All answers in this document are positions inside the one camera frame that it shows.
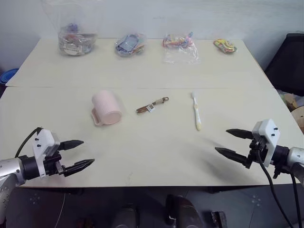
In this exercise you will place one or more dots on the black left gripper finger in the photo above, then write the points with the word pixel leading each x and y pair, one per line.
pixel 79 164
pixel 71 144

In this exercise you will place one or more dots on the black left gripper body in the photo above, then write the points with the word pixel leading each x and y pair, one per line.
pixel 54 165

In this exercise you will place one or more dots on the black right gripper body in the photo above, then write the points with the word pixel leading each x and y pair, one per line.
pixel 256 152

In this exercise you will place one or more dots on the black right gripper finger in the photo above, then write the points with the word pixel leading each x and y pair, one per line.
pixel 230 154
pixel 238 133

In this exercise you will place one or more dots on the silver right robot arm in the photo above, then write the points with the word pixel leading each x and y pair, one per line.
pixel 289 158

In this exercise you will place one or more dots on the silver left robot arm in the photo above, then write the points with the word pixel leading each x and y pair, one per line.
pixel 10 168

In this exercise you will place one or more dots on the white yellow toothbrush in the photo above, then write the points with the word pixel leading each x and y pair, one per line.
pixel 196 111

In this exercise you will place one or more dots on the pink plastic mug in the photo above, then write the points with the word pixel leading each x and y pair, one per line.
pixel 107 108

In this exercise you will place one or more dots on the cardboard box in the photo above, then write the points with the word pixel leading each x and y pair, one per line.
pixel 294 104

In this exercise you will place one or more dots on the small dark block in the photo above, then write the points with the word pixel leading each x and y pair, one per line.
pixel 219 217

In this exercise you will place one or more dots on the grey rounded robot foot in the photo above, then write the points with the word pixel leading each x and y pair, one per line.
pixel 123 217

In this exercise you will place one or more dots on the dark rounded robot foot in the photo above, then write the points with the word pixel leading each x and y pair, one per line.
pixel 183 210

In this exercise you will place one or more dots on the black office chair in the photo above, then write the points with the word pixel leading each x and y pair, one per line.
pixel 286 61

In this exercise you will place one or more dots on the yellow red packet bundle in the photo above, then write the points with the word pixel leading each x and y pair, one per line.
pixel 225 45

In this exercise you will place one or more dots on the blue plastic bowl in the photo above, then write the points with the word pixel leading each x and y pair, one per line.
pixel 8 76

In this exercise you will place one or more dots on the clear bag of colourful sticks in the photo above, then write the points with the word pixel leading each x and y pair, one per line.
pixel 179 45

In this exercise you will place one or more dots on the tall clear bag of items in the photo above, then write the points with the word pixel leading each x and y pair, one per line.
pixel 74 31

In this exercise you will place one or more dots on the clear bag of blue items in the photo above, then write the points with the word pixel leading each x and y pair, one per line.
pixel 130 44

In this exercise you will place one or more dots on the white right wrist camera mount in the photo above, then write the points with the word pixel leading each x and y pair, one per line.
pixel 268 135

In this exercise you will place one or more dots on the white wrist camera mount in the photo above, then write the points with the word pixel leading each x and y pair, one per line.
pixel 268 135
pixel 44 143

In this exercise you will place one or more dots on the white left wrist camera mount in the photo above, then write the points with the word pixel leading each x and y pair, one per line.
pixel 44 143

